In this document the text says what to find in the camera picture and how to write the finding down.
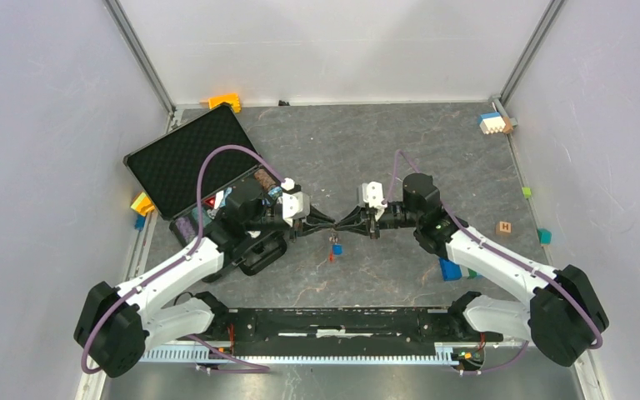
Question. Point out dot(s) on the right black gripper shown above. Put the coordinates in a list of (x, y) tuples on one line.
[(368, 222)]

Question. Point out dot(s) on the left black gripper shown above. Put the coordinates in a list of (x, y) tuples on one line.
[(305, 225)]

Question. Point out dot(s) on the keyring with blue red tags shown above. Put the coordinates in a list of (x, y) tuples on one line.
[(336, 248)]

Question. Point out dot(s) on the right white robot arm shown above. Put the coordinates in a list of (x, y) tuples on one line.
[(557, 310)]

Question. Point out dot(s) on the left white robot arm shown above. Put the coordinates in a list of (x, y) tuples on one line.
[(118, 324)]

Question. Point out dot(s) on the black poker chip case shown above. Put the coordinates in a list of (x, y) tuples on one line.
[(205, 178)]

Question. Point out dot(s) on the blue green white brick stack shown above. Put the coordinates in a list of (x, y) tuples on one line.
[(451, 271)]

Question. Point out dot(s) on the orange toy brick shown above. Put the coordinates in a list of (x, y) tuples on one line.
[(230, 99)]

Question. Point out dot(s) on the wooden letter H cube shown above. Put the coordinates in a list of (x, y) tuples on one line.
[(504, 228)]

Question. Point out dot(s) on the blue white brown brick stack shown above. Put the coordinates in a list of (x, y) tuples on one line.
[(494, 122)]

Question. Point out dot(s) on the yellow orange brick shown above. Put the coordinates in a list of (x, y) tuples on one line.
[(142, 204)]

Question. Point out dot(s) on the small blue block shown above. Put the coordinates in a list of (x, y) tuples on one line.
[(140, 222)]

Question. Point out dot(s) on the teal cube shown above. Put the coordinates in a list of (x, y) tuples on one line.
[(544, 236)]

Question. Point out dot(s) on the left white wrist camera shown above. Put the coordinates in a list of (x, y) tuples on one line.
[(292, 196)]

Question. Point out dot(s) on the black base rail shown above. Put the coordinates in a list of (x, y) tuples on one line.
[(336, 331)]

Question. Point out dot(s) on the white slotted cable duct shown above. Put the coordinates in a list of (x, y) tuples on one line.
[(195, 353)]

